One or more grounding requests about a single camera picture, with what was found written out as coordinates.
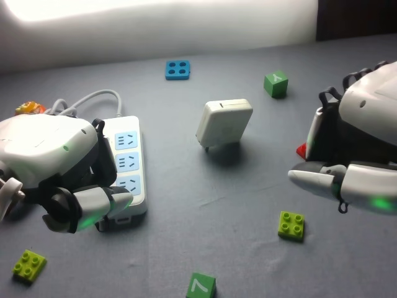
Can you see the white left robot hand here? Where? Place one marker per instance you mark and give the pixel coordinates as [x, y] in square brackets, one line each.
[46, 146]

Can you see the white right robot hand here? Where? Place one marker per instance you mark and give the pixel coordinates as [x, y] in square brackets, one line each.
[366, 108]

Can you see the white power strip blue sockets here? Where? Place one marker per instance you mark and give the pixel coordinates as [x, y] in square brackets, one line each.
[127, 139]

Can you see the white charger adapter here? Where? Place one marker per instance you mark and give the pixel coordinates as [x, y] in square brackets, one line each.
[223, 124]

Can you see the orange toy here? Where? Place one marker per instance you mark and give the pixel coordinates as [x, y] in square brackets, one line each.
[29, 108]

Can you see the red toy brick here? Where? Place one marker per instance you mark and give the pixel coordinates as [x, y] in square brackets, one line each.
[301, 152]

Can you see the green cube letter Y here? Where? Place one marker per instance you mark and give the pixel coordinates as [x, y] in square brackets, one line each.
[276, 87]

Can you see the lime green toy brick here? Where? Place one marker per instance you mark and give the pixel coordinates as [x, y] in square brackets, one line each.
[291, 226]
[29, 267]

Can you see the blue four-hole block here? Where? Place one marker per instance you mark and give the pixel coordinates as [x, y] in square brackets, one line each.
[177, 67]

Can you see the grey table cloth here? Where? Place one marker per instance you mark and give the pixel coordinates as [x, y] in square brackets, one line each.
[217, 192]

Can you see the green cube number 7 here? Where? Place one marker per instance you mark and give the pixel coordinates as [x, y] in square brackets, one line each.
[198, 287]

